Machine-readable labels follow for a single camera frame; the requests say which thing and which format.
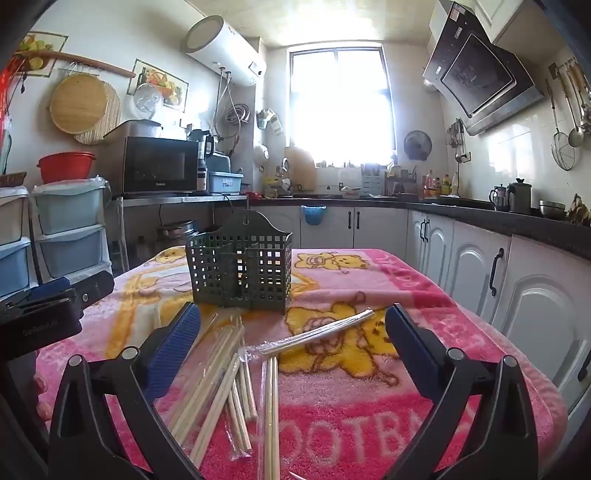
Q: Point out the stacked steel pots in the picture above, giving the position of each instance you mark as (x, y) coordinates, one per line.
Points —
(175, 235)

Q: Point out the wicker basket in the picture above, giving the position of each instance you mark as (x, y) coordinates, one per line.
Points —
(11, 179)

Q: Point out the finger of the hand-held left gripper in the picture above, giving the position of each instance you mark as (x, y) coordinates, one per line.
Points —
(57, 282)
(94, 286)

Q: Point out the steel ladle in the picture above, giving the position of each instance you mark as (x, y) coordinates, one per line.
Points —
(576, 137)

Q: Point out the white kitchen cabinets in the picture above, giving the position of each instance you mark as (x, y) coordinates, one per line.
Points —
(471, 258)

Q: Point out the round bamboo board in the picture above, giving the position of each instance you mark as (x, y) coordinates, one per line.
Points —
(76, 104)

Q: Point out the wooden chopsticks pair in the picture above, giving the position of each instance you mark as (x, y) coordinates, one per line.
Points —
(272, 415)
(210, 325)
(240, 429)
(214, 410)
(247, 392)
(217, 360)
(318, 330)

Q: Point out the steel bowl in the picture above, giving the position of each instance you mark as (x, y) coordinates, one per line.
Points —
(551, 210)

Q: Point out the large steel kettle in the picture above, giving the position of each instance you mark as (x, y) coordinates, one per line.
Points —
(519, 198)

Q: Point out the beige cutting board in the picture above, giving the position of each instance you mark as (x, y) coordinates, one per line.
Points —
(300, 170)

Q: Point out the row of condiment bottles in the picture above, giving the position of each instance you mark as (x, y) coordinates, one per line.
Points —
(441, 184)

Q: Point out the round dark wall fan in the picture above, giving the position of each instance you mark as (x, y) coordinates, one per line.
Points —
(418, 145)

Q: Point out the dark kitchen countertop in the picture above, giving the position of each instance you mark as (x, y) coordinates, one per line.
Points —
(508, 221)

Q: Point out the black microwave oven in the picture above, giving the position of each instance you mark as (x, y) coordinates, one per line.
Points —
(159, 166)

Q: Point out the grey-blue plastic dish box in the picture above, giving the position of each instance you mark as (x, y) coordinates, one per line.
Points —
(224, 182)

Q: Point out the blue hanging waste bin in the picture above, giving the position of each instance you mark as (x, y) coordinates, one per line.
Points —
(314, 216)

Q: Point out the red plastic basin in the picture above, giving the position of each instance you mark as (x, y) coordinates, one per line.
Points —
(64, 168)

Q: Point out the long wooden rolling pin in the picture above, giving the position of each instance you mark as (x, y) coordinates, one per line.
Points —
(78, 59)

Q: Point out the pink cartoon bear blanket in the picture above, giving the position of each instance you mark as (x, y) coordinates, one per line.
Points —
(351, 415)

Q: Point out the fruit wall poster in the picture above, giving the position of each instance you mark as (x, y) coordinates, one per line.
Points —
(44, 46)
(168, 85)

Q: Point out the green plastic utensil caddy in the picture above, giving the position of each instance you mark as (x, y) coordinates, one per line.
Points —
(240, 272)

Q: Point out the steel pot with lid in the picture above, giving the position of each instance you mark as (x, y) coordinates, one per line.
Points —
(136, 128)

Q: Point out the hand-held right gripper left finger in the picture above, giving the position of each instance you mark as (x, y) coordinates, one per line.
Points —
(178, 341)

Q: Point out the pale blue plastic drawer unit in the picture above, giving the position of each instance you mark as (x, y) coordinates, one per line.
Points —
(69, 230)
(14, 240)

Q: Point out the red plastic bag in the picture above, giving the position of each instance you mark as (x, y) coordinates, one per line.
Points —
(7, 106)

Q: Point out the black glass range hood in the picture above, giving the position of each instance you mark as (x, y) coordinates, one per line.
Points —
(480, 78)

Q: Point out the white cylindrical water heater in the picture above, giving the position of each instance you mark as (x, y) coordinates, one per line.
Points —
(221, 46)

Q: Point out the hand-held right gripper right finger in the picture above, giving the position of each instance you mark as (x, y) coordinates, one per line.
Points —
(408, 341)

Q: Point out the kitchen window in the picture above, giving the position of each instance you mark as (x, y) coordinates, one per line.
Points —
(341, 106)

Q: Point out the round ribbed bamboo mat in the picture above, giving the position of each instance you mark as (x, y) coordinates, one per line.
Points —
(111, 124)

